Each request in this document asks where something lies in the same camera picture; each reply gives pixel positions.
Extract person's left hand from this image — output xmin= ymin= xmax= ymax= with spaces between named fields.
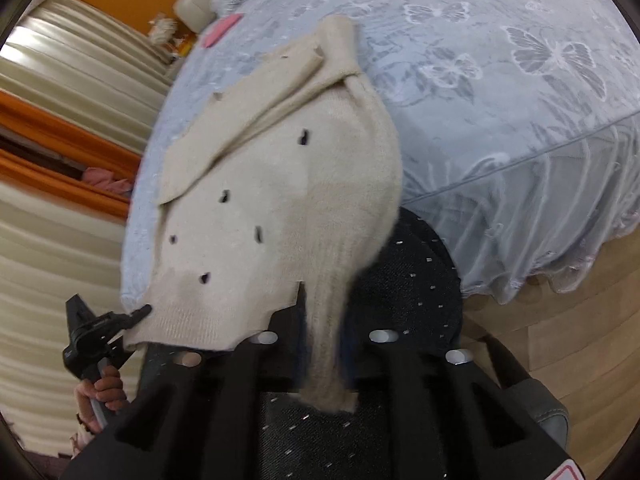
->
xmin=74 ymin=365 xmax=128 ymax=434

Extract grey leather object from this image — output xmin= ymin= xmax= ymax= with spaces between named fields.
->
xmin=480 ymin=334 xmax=572 ymax=461

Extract person's left forearm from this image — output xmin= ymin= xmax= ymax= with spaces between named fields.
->
xmin=69 ymin=412 xmax=101 ymax=458

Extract pink cloth item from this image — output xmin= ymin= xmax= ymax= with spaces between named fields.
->
xmin=201 ymin=14 xmax=242 ymax=49

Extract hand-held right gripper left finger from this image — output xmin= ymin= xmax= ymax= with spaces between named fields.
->
xmin=60 ymin=282 xmax=311 ymax=480

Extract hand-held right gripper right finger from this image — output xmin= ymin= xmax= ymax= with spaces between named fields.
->
xmin=344 ymin=327 xmax=574 ymax=480

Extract beige pleated curtain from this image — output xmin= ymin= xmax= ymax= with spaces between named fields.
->
xmin=0 ymin=0 xmax=173 ymax=461

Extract beige knit sweater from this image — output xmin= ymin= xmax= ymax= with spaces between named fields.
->
xmin=122 ymin=14 xmax=403 ymax=413

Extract bedside clutter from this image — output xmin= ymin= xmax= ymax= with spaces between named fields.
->
xmin=148 ymin=14 xmax=197 ymax=63

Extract pink clothes pile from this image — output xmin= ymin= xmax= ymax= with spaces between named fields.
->
xmin=81 ymin=166 xmax=135 ymax=197

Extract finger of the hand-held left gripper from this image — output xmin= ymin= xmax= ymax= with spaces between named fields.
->
xmin=106 ymin=304 xmax=153 ymax=334

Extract person's black sparkly clothing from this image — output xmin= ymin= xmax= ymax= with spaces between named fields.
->
xmin=145 ymin=207 xmax=467 ymax=480

